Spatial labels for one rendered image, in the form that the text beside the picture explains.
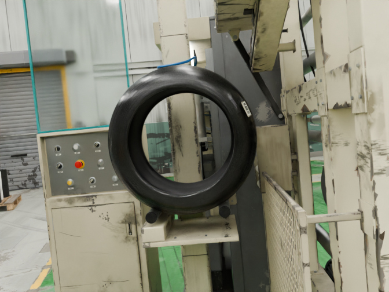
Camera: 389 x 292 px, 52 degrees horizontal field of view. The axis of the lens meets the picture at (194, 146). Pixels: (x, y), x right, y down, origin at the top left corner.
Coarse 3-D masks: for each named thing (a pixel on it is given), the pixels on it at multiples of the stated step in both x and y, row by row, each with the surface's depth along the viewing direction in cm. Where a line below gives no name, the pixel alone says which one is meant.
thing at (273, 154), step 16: (256, 128) 176; (272, 128) 176; (272, 144) 176; (288, 144) 176; (256, 160) 196; (272, 160) 177; (288, 160) 176; (256, 176) 196; (272, 176) 177; (288, 176) 177; (272, 192) 178
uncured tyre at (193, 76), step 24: (168, 72) 147; (192, 72) 146; (144, 96) 146; (168, 96) 175; (216, 96) 145; (240, 96) 148; (120, 120) 148; (144, 120) 175; (240, 120) 145; (120, 144) 148; (240, 144) 145; (120, 168) 149; (144, 168) 176; (240, 168) 146; (144, 192) 149; (168, 192) 175; (192, 192) 175; (216, 192) 147
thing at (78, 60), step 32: (32, 0) 221; (64, 0) 220; (96, 0) 219; (32, 32) 222; (64, 32) 221; (96, 32) 220; (32, 64) 223; (64, 64) 222; (96, 64) 221; (64, 96) 223; (96, 96) 222; (64, 128) 224
